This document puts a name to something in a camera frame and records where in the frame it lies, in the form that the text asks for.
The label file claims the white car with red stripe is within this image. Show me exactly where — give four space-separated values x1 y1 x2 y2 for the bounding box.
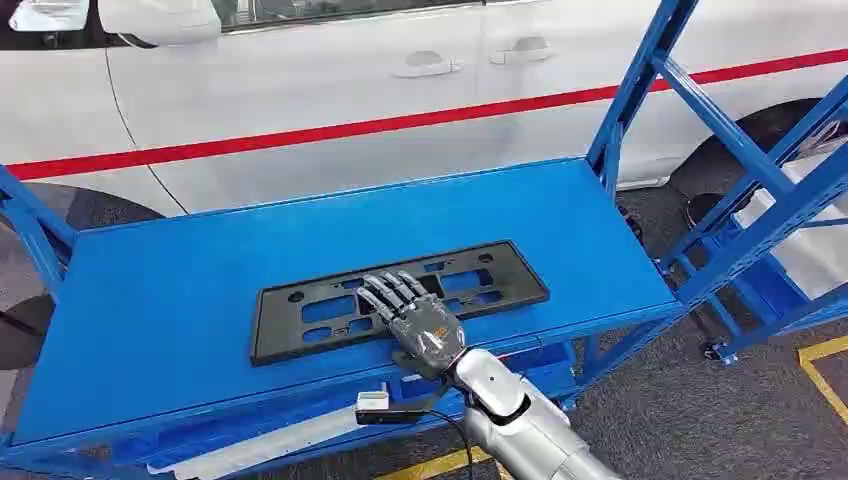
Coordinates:
0 0 848 372

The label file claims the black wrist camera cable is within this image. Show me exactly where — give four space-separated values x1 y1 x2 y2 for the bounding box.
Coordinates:
423 409 476 480

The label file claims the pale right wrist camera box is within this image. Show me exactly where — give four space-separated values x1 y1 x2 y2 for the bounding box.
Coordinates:
354 390 429 427

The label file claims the blue metal shelf rack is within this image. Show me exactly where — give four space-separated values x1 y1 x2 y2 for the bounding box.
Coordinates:
0 0 848 480

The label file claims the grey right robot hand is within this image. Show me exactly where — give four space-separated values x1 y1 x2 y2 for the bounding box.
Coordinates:
355 269 469 384

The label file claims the black rack caster wheel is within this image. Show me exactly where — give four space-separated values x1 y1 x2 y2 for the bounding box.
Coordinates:
702 340 738 367

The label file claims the black license plate frame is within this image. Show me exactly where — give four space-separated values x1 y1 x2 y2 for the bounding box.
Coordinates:
249 239 551 368

